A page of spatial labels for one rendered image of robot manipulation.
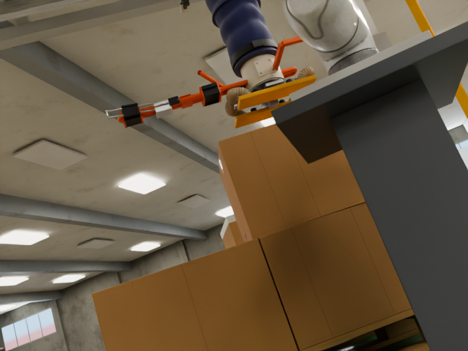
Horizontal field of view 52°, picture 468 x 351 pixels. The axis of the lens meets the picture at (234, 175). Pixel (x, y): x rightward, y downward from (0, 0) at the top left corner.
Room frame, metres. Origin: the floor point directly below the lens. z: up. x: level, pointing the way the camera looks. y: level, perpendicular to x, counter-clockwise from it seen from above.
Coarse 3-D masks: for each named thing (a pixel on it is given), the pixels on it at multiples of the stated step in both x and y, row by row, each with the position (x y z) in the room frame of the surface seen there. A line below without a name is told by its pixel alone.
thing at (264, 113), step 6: (282, 102) 2.02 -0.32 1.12; (288, 102) 2.02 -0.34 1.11; (252, 108) 2.03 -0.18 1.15; (264, 108) 2.01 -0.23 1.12; (276, 108) 2.02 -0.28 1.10; (246, 114) 1.99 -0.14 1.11; (252, 114) 2.00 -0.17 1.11; (258, 114) 2.01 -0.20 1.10; (264, 114) 2.03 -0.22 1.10; (270, 114) 2.06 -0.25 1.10; (240, 120) 2.01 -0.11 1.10; (246, 120) 2.03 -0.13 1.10; (252, 120) 2.06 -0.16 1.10; (258, 120) 2.09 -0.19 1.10; (240, 126) 2.07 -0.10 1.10
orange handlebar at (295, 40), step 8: (288, 40) 1.71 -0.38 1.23; (296, 40) 1.72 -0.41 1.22; (280, 48) 1.73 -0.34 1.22; (280, 56) 1.79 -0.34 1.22; (288, 72) 1.96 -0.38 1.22; (296, 72) 1.99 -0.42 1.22; (224, 88) 1.91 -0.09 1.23; (184, 96) 1.88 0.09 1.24; (192, 96) 1.88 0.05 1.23; (200, 96) 1.89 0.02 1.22; (176, 104) 1.91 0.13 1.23; (184, 104) 1.90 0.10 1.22; (192, 104) 1.93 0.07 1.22; (152, 112) 1.89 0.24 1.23; (120, 120) 1.85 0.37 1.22
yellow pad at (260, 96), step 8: (288, 80) 1.87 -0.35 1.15; (296, 80) 1.84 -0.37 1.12; (304, 80) 1.84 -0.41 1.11; (312, 80) 1.86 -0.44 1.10; (256, 88) 1.85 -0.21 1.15; (272, 88) 1.82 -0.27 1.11; (280, 88) 1.83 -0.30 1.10; (288, 88) 1.85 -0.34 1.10; (296, 88) 1.88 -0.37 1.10; (240, 96) 1.80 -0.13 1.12; (248, 96) 1.80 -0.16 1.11; (256, 96) 1.82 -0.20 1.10; (264, 96) 1.84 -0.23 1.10; (272, 96) 1.87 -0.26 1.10; (280, 96) 1.90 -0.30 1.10; (240, 104) 1.84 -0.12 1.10; (248, 104) 1.87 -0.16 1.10; (256, 104) 1.90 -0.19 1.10
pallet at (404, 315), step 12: (408, 312) 1.78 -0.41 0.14; (372, 324) 1.75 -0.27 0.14; (384, 324) 1.76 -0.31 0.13; (396, 324) 2.22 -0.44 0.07; (408, 324) 2.22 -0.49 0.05; (348, 336) 1.74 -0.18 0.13; (360, 336) 2.68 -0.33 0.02; (384, 336) 2.25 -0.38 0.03; (396, 336) 2.21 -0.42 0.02; (408, 336) 2.22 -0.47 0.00; (312, 348) 1.72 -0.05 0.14; (324, 348) 1.72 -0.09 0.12; (336, 348) 2.65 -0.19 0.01; (360, 348) 2.23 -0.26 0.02; (372, 348) 2.19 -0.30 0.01; (408, 348) 1.82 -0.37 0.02; (420, 348) 1.77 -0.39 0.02
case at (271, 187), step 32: (224, 160) 1.73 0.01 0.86; (256, 160) 1.74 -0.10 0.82; (288, 160) 1.75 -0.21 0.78; (320, 160) 1.76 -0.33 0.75; (256, 192) 1.73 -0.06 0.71; (288, 192) 1.75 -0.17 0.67; (320, 192) 1.76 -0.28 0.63; (352, 192) 1.77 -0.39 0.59; (256, 224) 1.73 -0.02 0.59; (288, 224) 1.74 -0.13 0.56
